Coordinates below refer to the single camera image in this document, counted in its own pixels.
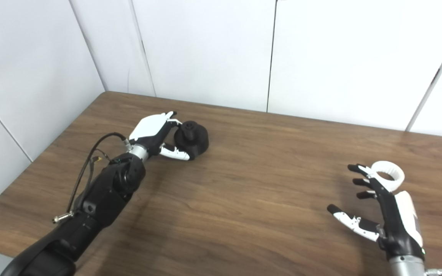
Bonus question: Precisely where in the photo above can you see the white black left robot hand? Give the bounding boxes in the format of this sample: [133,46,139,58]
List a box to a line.
[128,111,191,161]

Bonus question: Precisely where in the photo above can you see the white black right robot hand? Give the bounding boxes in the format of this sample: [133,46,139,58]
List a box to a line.
[327,163,425,262]

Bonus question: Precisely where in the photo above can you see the round black plastic part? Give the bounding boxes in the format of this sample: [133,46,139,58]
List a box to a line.
[173,121,209,161]

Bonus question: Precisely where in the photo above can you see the white toothed plastic ring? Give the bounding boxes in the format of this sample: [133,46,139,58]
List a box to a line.
[371,161,405,192]

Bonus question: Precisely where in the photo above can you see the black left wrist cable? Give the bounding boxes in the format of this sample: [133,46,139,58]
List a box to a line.
[52,132,133,224]

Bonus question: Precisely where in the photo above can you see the thin left arm wires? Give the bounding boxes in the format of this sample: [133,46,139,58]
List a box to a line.
[76,153,111,205]

